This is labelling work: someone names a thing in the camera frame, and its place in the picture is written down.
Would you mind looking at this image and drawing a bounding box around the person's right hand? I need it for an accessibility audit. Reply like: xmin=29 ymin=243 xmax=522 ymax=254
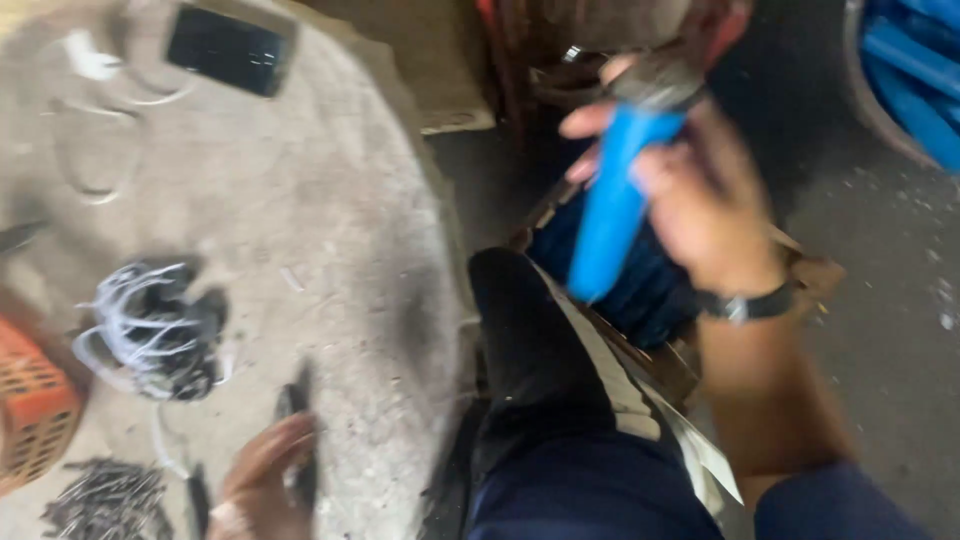
xmin=558 ymin=52 xmax=787 ymax=294

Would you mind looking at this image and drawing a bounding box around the person's left hand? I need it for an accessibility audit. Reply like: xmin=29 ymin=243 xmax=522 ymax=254
xmin=206 ymin=411 xmax=320 ymax=540

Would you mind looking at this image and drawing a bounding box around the black hand tool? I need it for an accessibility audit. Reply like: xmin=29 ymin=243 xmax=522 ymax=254
xmin=273 ymin=360 xmax=322 ymax=515

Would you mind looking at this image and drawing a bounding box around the blue plastic tube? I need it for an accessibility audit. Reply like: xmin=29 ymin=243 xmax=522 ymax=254
xmin=566 ymin=105 xmax=687 ymax=303

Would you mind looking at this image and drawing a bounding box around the heap of dark metal pins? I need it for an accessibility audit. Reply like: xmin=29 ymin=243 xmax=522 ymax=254
xmin=41 ymin=459 xmax=174 ymax=540

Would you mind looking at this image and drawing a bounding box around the orange plastic crate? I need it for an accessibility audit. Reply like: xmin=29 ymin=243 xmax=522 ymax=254
xmin=0 ymin=315 xmax=85 ymax=496

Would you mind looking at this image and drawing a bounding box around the person's leg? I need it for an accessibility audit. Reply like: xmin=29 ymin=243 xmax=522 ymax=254
xmin=423 ymin=247 xmax=725 ymax=540

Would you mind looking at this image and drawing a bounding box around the carton of blue tubes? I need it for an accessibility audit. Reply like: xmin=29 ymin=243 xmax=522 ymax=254
xmin=510 ymin=178 xmax=849 ymax=410

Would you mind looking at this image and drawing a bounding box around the beige wooden board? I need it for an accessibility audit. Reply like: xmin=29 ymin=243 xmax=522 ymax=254
xmin=296 ymin=0 xmax=498 ymax=136

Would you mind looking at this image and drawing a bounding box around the black smartphone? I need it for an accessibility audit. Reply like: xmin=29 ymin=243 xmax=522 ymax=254
xmin=165 ymin=3 xmax=295 ymax=99

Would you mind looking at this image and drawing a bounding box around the white plastic scrap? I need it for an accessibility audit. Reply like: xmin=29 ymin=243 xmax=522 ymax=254
xmin=63 ymin=30 xmax=121 ymax=82

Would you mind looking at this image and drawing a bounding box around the black wristwatch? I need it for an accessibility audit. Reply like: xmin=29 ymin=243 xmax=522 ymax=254
xmin=693 ymin=281 xmax=796 ymax=325

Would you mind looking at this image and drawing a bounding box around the bin of blue tubes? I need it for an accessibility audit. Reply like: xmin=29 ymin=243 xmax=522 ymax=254
xmin=843 ymin=0 xmax=960 ymax=175

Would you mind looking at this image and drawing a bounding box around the pile of black wired parts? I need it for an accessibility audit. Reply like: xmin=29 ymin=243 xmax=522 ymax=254
xmin=72 ymin=258 xmax=232 ymax=402

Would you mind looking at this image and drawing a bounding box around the red metal frame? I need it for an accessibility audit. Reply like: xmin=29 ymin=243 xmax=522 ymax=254
xmin=476 ymin=0 xmax=541 ymax=144

